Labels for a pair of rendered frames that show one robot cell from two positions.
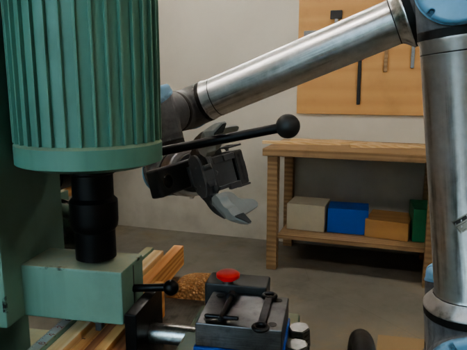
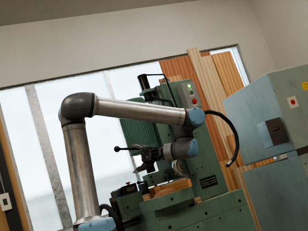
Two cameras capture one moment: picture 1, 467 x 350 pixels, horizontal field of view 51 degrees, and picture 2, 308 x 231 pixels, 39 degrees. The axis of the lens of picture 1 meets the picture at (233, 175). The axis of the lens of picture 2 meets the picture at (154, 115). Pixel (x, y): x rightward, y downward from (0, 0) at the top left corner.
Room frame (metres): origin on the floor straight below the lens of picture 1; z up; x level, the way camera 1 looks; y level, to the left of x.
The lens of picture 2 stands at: (2.54, -1.44, 0.93)
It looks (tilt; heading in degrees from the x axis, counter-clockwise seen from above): 9 degrees up; 138
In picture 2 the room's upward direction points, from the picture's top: 18 degrees counter-clockwise
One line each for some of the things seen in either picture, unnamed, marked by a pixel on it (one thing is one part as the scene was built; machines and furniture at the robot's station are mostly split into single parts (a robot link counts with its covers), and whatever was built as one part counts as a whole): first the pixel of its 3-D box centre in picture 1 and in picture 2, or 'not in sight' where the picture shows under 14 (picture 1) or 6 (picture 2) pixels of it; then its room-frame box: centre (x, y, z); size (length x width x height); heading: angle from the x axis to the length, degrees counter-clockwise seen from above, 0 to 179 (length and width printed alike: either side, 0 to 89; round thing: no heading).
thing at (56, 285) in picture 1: (85, 288); (156, 179); (0.60, 0.20, 0.99); 0.14 x 0.07 x 0.09; 79
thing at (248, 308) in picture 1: (243, 310); (123, 190); (0.55, -0.01, 0.99); 0.13 x 0.11 x 0.06; 169
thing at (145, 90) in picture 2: not in sight; (146, 88); (0.62, 0.31, 1.53); 0.08 x 0.08 x 0.17; 79
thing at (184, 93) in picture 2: not in sight; (189, 96); (0.80, 0.46, 1.40); 0.10 x 0.06 x 0.16; 79
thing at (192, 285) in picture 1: (207, 282); (164, 191); (0.81, 0.05, 0.91); 0.12 x 0.09 x 0.03; 79
